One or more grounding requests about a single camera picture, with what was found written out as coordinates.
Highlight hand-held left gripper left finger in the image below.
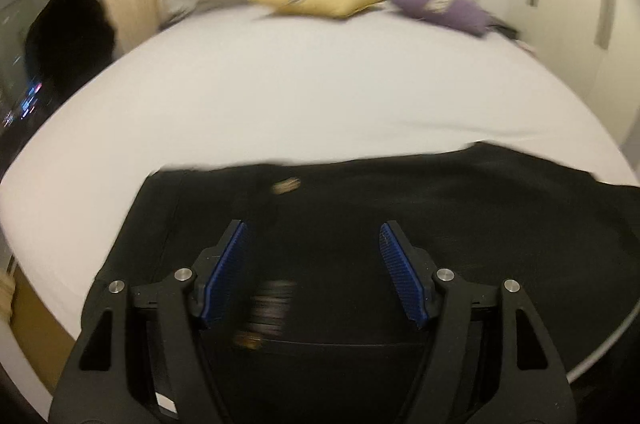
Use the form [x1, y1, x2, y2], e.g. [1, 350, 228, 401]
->
[50, 220, 248, 424]

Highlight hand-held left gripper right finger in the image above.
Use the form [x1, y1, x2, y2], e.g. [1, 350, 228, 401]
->
[379, 221, 576, 424]

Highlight black pants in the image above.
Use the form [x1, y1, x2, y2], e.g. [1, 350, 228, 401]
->
[92, 142, 640, 424]

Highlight white bed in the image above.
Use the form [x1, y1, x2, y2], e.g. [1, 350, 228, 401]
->
[0, 0, 640, 385]

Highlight purple cushion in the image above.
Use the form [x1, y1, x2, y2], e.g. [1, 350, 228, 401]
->
[387, 0, 493, 37]

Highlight dark nightstand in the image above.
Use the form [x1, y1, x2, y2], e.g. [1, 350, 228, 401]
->
[492, 16, 523, 43]

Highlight black garment on chair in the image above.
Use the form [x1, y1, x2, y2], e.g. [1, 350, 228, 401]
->
[22, 0, 118, 92]

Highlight white wardrobe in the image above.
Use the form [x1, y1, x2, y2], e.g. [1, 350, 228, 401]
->
[510, 0, 640, 145]

